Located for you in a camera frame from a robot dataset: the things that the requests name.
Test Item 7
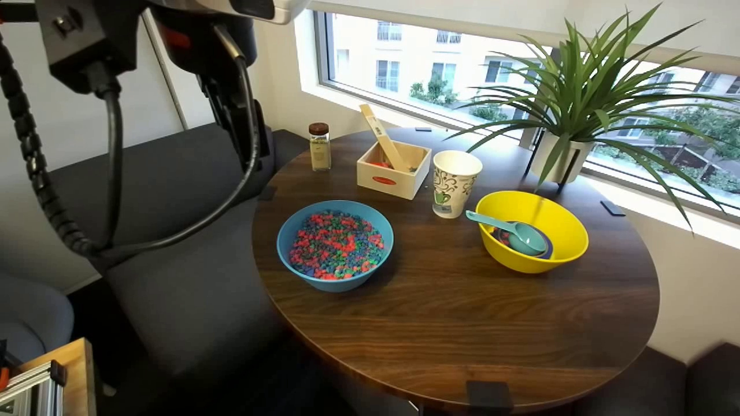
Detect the patterned white paper cup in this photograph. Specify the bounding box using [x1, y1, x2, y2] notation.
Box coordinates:
[432, 150, 483, 220]

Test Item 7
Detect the blue bowl of beads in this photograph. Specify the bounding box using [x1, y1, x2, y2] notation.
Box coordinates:
[275, 198, 395, 294]

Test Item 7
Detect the yellow bowl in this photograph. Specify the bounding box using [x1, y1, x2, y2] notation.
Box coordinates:
[475, 189, 593, 278]

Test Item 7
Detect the white wooden box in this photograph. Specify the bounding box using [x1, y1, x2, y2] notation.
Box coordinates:
[357, 144, 430, 202]

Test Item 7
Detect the spice jar brown lid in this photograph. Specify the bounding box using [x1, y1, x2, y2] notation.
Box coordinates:
[307, 123, 331, 171]

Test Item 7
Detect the teal plastic scoop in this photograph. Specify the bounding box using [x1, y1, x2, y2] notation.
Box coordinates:
[464, 210, 552, 258]

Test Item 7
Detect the potted green plant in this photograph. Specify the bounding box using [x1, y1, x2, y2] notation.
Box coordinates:
[454, 6, 737, 223]

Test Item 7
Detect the grey-blue chair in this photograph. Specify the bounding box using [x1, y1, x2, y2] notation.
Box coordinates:
[0, 272, 74, 364]

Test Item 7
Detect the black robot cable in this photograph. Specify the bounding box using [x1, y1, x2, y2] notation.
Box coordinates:
[0, 21, 263, 261]

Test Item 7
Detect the aluminium frame rail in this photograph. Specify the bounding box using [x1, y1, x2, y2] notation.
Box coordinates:
[0, 361, 67, 416]

